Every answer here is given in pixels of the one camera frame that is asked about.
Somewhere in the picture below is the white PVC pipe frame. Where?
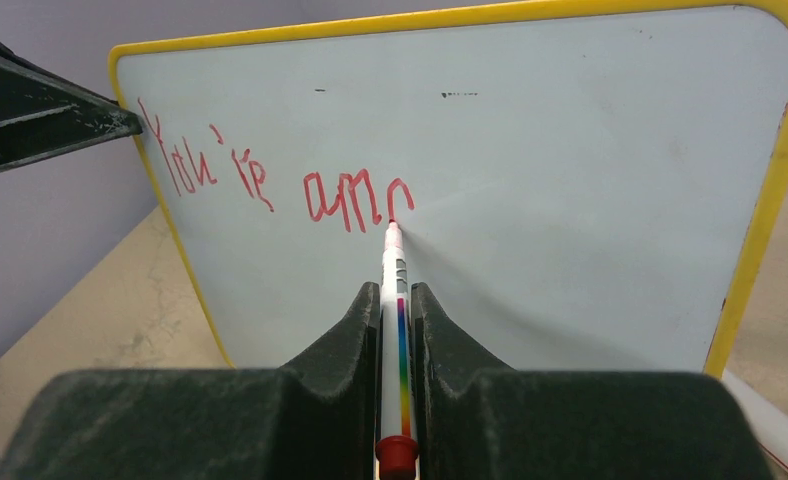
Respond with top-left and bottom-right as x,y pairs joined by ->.
721,370 -> 788,473

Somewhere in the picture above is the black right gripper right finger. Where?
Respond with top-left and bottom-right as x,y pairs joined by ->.
411,283 -> 772,479

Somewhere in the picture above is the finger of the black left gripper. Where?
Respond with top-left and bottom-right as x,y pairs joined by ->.
0,42 -> 143,173

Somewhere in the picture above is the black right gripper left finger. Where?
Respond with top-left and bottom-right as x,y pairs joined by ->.
0,282 -> 380,479

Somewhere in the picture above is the red whiteboard marker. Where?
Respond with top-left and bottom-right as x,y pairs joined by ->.
375,221 -> 419,479

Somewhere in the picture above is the yellow framed whiteboard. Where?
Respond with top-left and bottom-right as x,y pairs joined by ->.
109,1 -> 788,375

